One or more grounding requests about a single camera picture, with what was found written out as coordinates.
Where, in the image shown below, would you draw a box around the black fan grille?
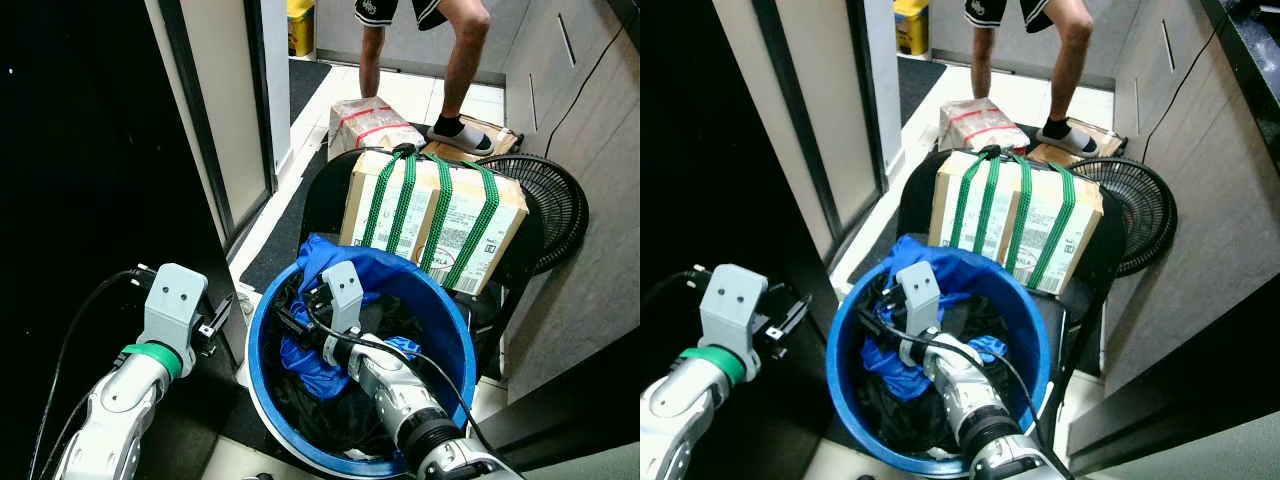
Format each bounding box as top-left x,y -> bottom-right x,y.
1068,157 -> 1179,278
478,154 -> 590,277

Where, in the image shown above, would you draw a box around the black floor runner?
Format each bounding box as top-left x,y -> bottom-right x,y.
856,205 -> 916,291
238,148 -> 333,295

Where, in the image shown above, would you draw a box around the black shorts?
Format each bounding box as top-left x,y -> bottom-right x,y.
964,0 -> 1064,29
354,0 -> 449,32

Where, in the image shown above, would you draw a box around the grey cabinet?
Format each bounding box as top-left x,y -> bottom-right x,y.
1098,0 -> 1280,401
500,0 -> 641,405

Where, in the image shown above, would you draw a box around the thin black power cable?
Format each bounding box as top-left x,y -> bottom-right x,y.
1143,22 -> 1219,163
543,22 -> 628,159

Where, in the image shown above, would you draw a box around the black garment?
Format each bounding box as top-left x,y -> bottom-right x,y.
853,275 -> 1013,458
268,275 -> 443,458

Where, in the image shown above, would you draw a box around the yellow container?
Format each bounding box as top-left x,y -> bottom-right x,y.
892,0 -> 932,57
286,0 -> 317,59

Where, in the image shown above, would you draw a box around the strapped cardboard box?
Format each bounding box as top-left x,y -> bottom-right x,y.
339,148 -> 530,297
927,148 -> 1105,295

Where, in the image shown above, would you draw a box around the person's bare leg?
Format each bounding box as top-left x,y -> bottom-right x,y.
439,0 -> 494,123
969,22 -> 995,99
1044,0 -> 1097,128
357,20 -> 387,99

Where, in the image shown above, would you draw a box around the blue garment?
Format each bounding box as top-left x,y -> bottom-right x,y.
861,234 -> 1007,402
280,233 -> 422,402

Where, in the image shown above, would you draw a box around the black floor mat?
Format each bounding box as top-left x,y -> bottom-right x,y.
897,54 -> 947,127
289,58 -> 333,127

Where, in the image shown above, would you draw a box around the dark framed sliding door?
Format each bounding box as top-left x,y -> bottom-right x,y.
712,0 -> 903,263
143,0 -> 293,263

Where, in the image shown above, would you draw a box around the wrapped package with red tape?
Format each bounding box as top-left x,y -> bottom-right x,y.
937,97 -> 1032,154
327,96 -> 427,162

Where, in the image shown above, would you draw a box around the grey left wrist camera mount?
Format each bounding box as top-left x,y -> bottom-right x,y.
140,263 -> 212,353
698,264 -> 772,354

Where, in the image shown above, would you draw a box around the blue plastic bucket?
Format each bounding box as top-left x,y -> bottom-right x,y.
826,245 -> 1054,479
245,245 -> 479,479

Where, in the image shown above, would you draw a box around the green elastic strap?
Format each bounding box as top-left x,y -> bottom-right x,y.
442,160 -> 501,291
950,152 -> 991,246
420,155 -> 454,274
1028,160 -> 1078,291
975,152 -> 1004,256
1005,155 -> 1034,271
388,152 -> 419,259
360,152 -> 404,249

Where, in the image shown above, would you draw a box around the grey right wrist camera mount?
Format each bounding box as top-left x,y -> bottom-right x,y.
897,261 -> 944,338
319,261 -> 367,338

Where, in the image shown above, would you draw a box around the flat brown cardboard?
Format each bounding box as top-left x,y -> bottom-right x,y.
422,113 -> 523,163
1028,117 -> 1124,167

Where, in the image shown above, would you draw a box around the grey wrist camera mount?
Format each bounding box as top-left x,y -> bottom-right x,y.
140,263 -> 212,353
319,261 -> 367,338
698,264 -> 772,354
897,261 -> 944,338

